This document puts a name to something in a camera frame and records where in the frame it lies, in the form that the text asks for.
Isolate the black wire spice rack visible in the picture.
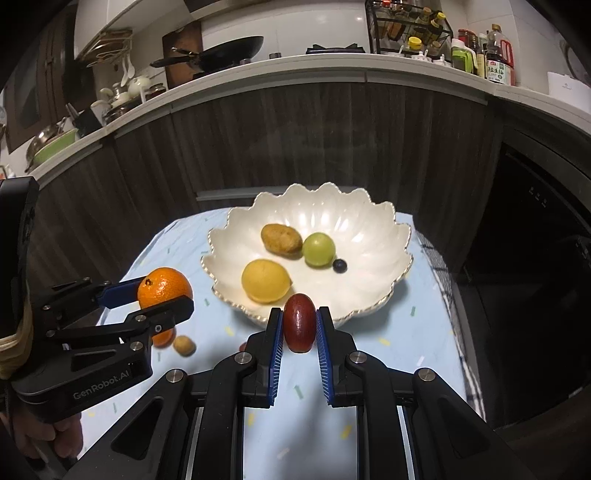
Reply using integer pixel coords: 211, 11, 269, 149
365, 0, 454, 55

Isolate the green apple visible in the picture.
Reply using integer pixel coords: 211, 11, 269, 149
302, 233, 336, 267

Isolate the black wok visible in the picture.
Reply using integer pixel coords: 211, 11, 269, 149
150, 36, 265, 75

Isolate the steel bowl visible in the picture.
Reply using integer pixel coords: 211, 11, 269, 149
25, 122, 70, 158

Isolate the steel pot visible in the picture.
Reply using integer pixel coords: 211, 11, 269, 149
104, 92, 140, 123

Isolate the green pitcher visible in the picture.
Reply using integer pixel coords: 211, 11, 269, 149
450, 39, 476, 75

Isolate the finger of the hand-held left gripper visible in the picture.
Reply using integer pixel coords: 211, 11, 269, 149
43, 275, 149, 325
46, 296, 195, 352

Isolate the wooden cutting board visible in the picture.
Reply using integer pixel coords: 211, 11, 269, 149
161, 21, 204, 88

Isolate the black gas stove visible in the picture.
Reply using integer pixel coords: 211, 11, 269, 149
268, 44, 365, 59

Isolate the dark wood kitchen cabinet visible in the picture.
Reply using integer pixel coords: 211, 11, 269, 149
0, 51, 591, 296

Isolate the white teapot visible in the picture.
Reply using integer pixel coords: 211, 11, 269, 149
127, 76, 153, 99

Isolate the brown yellow pear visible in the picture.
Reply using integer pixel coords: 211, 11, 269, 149
261, 223, 304, 257

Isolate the metal utensil rack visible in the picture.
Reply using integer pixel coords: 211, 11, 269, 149
76, 28, 134, 64

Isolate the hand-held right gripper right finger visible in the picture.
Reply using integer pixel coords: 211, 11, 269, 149
316, 307, 527, 480

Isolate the orange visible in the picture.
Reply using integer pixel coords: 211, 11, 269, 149
137, 267, 194, 311
150, 325, 175, 348

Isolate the white scalloped bowl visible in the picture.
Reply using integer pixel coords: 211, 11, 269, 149
200, 182, 415, 330

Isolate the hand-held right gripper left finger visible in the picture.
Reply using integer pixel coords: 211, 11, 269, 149
78, 307, 284, 480

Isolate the black built-in appliance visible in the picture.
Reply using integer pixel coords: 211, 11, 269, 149
462, 138, 591, 430

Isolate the grey plaid cloth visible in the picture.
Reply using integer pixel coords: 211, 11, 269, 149
416, 228, 488, 423

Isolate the yellow lemon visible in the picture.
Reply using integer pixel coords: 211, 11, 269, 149
241, 259, 294, 304

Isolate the light blue patterned tablecloth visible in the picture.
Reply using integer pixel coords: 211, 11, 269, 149
117, 210, 472, 480

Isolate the black knife block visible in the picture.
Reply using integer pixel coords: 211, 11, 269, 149
69, 104, 103, 137

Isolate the green basin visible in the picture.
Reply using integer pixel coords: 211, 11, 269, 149
30, 129, 80, 168

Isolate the person's left hand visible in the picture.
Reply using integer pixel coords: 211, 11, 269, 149
14, 412, 86, 461

